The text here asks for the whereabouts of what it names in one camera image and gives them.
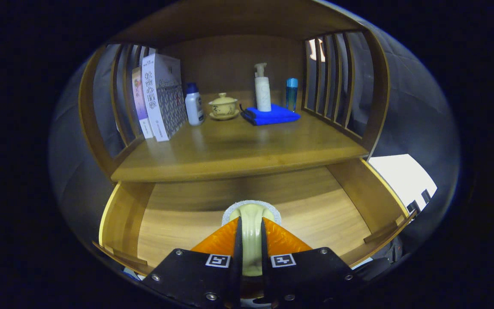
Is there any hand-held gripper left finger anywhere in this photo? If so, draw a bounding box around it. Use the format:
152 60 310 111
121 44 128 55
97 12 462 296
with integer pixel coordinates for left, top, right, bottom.
142 217 243 309

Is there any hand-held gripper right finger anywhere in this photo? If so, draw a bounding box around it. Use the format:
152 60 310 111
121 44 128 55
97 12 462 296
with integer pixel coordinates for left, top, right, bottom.
261 217 361 309

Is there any green scrub brush grey pad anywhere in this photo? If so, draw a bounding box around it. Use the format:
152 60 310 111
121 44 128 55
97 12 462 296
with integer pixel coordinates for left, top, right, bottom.
221 200 282 277

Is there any wooden drawer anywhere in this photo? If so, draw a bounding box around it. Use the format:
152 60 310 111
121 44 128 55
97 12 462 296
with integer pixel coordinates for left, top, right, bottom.
93 158 417 277

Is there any wooden countertop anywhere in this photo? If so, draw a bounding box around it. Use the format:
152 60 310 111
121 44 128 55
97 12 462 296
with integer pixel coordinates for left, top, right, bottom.
111 90 370 183

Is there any white plastic drawer unit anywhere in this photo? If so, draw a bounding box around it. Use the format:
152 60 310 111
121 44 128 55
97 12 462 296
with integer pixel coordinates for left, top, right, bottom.
367 154 437 215

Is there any blue folded cloth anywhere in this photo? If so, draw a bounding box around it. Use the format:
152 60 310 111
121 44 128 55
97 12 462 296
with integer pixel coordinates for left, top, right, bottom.
239 103 301 126

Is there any yellow lidded teacup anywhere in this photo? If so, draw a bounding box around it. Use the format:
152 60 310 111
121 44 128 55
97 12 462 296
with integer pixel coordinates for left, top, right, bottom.
208 92 240 121

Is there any white bottle blue cap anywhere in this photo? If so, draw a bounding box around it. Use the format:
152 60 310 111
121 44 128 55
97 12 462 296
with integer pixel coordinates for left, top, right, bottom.
185 82 205 127

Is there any clear blue bottle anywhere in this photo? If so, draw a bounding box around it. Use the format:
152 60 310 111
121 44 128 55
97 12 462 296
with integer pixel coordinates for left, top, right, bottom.
286 78 298 112

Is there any white pump bottle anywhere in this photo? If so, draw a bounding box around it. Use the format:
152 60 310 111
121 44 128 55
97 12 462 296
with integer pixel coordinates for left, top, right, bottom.
254 63 272 112

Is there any thick white book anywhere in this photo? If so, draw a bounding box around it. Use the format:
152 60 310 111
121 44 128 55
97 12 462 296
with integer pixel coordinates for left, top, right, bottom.
141 53 188 142

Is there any thin purple book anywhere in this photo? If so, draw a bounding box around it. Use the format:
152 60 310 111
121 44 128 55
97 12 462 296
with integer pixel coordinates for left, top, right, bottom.
131 66 154 139

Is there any black backdrop cloth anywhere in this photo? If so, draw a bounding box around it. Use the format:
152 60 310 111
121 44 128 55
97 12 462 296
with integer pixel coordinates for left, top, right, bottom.
49 26 461 267

